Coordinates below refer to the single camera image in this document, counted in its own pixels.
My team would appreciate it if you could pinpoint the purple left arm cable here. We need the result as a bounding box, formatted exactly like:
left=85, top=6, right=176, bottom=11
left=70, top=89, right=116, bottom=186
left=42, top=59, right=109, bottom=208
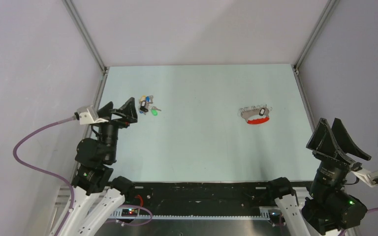
left=13, top=117, right=79, bottom=236

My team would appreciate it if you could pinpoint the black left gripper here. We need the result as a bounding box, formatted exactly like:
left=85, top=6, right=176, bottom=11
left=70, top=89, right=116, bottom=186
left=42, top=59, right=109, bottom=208
left=95, top=97, right=138, bottom=161

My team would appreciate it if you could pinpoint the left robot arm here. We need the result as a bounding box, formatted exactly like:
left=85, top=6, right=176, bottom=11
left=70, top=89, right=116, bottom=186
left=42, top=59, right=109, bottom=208
left=50, top=97, right=138, bottom=236

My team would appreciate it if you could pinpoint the right aluminium frame post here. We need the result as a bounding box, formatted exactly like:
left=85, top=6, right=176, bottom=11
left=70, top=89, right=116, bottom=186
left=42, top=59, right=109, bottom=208
left=292, top=0, right=340, bottom=70

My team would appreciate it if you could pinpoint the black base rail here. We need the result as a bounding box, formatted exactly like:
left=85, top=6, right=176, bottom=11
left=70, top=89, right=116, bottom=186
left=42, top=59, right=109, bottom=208
left=125, top=181, right=277, bottom=219

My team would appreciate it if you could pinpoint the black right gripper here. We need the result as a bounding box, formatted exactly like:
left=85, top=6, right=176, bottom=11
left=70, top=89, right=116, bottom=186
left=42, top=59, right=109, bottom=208
left=306, top=115, right=370, bottom=201

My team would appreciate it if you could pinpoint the left aluminium frame post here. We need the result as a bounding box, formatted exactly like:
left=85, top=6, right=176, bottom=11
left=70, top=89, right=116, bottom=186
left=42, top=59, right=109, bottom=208
left=62, top=0, right=107, bottom=75

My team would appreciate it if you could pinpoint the silver key by green tag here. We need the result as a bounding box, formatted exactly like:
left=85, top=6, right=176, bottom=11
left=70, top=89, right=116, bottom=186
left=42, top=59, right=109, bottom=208
left=151, top=106, right=161, bottom=111

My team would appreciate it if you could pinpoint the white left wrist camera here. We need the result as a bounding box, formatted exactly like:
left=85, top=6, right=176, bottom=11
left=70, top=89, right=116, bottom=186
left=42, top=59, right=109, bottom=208
left=74, top=105, right=109, bottom=125

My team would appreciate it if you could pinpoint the left electronics board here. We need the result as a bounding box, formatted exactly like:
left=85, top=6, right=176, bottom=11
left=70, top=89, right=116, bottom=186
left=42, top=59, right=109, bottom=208
left=121, top=208, right=139, bottom=217

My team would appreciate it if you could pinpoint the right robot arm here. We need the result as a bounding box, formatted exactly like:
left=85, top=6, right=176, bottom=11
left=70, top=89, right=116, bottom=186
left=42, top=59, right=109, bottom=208
left=266, top=118, right=371, bottom=236

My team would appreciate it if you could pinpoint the right electronics board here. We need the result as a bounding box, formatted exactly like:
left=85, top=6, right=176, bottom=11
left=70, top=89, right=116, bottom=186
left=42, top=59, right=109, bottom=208
left=269, top=211, right=284, bottom=219

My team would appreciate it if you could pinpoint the aluminium frame post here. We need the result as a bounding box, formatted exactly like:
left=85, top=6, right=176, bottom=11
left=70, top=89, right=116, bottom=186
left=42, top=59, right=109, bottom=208
left=62, top=0, right=107, bottom=75
left=292, top=0, right=340, bottom=70

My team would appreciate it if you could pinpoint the electronics board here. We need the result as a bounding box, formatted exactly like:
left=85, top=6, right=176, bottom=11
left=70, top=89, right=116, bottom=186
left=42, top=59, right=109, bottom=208
left=121, top=208, right=139, bottom=217
left=269, top=211, right=284, bottom=219

